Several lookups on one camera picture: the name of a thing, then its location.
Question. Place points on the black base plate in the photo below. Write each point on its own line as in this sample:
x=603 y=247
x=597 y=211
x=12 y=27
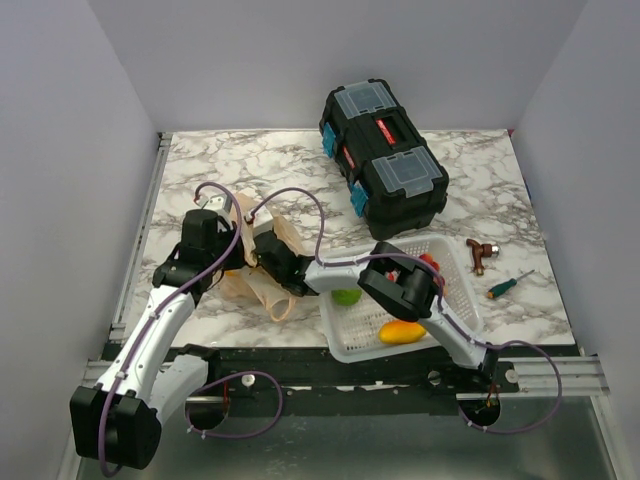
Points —
x=315 y=384

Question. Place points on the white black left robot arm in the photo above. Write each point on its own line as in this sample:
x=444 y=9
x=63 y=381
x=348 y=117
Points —
x=119 y=420

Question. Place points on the green fake lime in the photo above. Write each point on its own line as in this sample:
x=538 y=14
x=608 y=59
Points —
x=346 y=297

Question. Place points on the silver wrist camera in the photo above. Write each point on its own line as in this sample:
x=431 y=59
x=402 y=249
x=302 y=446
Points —
x=259 y=221
x=221 y=204

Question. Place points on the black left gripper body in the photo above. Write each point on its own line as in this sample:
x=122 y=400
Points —
x=236 y=259

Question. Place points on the white plastic basket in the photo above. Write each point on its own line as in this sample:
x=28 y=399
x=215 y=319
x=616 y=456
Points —
x=352 y=332

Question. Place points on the brown metal fitting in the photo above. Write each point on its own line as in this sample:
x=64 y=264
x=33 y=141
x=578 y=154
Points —
x=480 y=251

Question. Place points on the translucent orange plastic bag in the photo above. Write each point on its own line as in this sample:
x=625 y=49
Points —
x=253 y=282

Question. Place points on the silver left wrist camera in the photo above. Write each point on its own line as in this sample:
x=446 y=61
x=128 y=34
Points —
x=221 y=204

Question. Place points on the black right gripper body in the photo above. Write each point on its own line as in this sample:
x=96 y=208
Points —
x=279 y=278

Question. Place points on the green handled screwdriver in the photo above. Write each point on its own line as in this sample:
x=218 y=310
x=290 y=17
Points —
x=502 y=288

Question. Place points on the red fake lychee bunch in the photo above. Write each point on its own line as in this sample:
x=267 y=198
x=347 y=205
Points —
x=428 y=258

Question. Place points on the orange yellow fake mango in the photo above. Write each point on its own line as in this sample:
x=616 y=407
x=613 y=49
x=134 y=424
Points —
x=398 y=332

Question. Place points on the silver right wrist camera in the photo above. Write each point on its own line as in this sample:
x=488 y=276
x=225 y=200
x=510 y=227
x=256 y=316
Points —
x=259 y=221

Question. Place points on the black plastic toolbox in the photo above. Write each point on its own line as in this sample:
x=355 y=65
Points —
x=396 y=184

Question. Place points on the aluminium frame rail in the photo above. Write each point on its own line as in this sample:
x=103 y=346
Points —
x=207 y=406

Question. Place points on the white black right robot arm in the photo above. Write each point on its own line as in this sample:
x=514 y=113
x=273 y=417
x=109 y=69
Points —
x=389 y=298

